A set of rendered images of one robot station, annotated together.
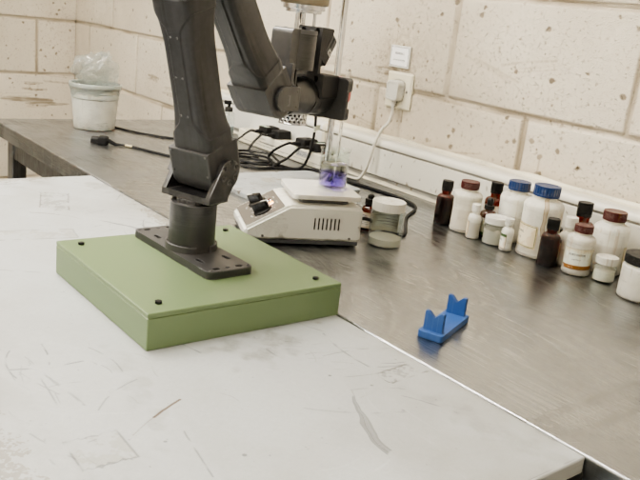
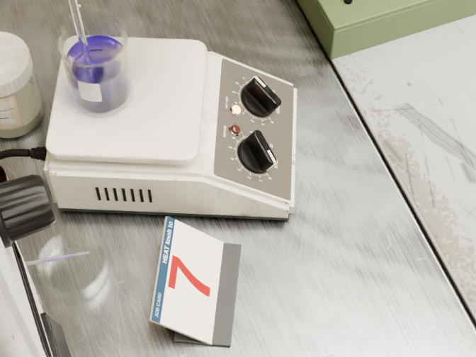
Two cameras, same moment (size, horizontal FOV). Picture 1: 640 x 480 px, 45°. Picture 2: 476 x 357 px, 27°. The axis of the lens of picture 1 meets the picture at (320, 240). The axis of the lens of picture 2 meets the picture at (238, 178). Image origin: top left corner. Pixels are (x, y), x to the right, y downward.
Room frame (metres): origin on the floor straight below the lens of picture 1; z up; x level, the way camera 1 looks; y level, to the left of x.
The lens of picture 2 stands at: (1.75, 0.24, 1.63)
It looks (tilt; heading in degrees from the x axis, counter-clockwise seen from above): 58 degrees down; 199
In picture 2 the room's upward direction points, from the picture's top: straight up
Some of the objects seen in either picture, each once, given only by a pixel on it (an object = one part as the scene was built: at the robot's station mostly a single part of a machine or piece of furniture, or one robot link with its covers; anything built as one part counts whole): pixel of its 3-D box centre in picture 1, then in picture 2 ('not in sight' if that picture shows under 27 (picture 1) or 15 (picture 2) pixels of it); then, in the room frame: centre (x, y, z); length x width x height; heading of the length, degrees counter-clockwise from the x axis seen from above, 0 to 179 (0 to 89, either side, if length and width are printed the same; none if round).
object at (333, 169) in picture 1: (334, 168); (96, 61); (1.33, -0.01, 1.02); 0.06 x 0.05 x 0.08; 36
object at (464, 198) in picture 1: (467, 206); not in sight; (1.49, -0.28, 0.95); 0.06 x 0.06 x 0.10
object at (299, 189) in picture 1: (319, 190); (129, 98); (1.33, 0.01, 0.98); 0.12 x 0.12 x 0.01; 16
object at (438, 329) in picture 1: (445, 316); not in sight; (0.95, -0.17, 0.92); 0.10 x 0.03 x 0.04; 151
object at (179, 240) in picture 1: (192, 225); not in sight; (1.01, 0.17, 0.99); 0.20 x 0.07 x 0.08; 42
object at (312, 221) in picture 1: (303, 213); (164, 129); (1.32, 0.04, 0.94); 0.22 x 0.13 x 0.08; 106
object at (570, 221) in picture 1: (568, 240); not in sight; (1.33, -0.43, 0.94); 0.03 x 0.03 x 0.09
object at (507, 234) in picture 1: (507, 234); not in sight; (1.38, -0.34, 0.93); 0.02 x 0.02 x 0.06
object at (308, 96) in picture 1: (292, 91); not in sight; (1.19, 0.07, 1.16); 0.07 x 0.06 x 0.07; 151
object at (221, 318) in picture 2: not in sight; (197, 280); (1.43, 0.11, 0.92); 0.09 x 0.06 x 0.04; 13
